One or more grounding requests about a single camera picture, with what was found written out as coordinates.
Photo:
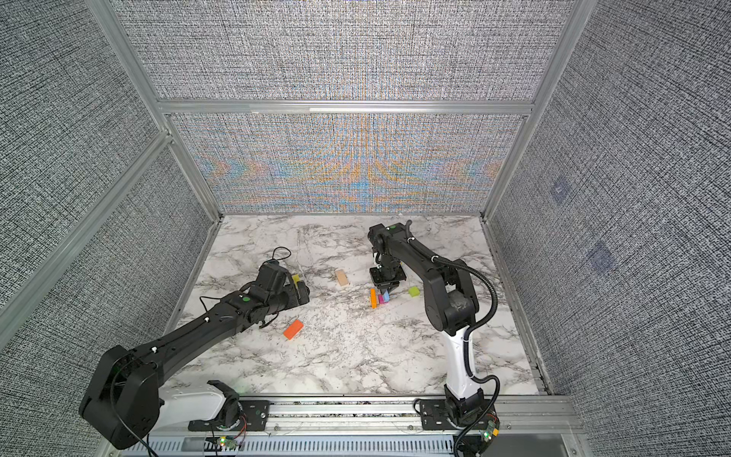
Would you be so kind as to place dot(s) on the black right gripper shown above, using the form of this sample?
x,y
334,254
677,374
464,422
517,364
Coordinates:
x,y
385,285

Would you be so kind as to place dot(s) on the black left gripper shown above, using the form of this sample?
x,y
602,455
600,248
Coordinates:
x,y
296,300

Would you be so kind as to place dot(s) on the orange wooden block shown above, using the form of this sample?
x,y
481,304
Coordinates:
x,y
374,298

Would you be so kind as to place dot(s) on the long natural wood block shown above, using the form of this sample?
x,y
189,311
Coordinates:
x,y
341,278

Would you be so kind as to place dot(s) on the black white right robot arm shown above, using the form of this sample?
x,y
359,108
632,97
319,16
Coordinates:
x,y
451,306

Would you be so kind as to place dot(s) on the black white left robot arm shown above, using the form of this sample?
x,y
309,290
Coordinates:
x,y
122,400

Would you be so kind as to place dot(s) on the red wooden block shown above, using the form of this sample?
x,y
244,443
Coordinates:
x,y
293,329

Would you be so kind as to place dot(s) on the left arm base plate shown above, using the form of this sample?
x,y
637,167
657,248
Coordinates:
x,y
252,415

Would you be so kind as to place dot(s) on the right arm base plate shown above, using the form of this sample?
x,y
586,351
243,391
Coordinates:
x,y
434,415

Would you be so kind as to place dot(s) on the aluminium front rail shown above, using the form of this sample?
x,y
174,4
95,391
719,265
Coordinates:
x,y
523,414

